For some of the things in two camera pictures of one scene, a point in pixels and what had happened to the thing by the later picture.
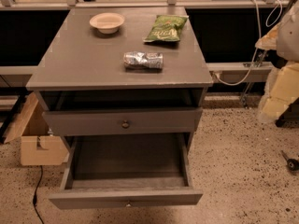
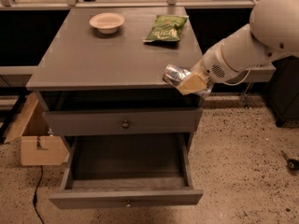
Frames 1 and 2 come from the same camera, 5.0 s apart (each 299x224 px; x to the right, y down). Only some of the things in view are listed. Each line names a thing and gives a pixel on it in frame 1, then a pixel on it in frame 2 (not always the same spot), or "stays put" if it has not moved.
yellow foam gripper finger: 281,89 → 192,85
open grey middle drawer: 137,170 stays put
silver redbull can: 138,60 → 176,75
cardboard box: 38,147 stays put
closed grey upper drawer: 145,121 stays put
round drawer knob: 125,124 stays put
